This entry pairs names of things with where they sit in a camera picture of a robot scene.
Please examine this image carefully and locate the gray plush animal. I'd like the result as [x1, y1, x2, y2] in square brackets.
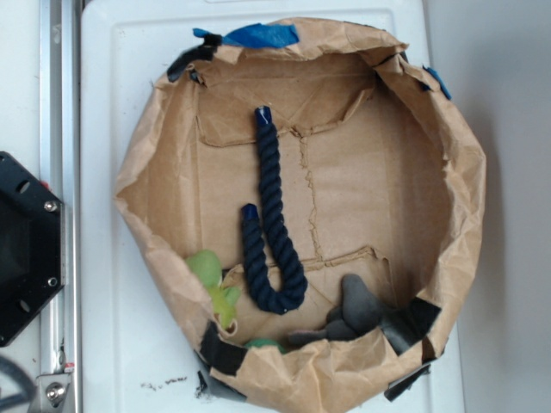
[288, 274, 393, 347]

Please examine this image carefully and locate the brown paper bag bin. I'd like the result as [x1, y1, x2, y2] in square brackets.
[114, 17, 488, 413]

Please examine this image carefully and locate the light green plush toy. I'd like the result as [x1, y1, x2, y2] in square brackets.
[185, 250, 241, 333]

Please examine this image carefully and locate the dark green plush toy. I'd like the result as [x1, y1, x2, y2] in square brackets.
[245, 338, 287, 354]

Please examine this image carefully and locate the white plastic tray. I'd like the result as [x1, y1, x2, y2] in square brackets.
[80, 1, 486, 412]

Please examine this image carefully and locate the dark blue twisted rope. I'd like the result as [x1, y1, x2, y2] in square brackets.
[240, 105, 308, 316]

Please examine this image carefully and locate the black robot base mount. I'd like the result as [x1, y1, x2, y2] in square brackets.
[1, 151, 64, 348]

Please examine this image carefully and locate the aluminum frame rail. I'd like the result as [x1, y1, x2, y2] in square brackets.
[39, 1, 85, 412]

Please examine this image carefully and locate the metal corner bracket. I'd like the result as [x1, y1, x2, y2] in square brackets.
[29, 373, 71, 412]

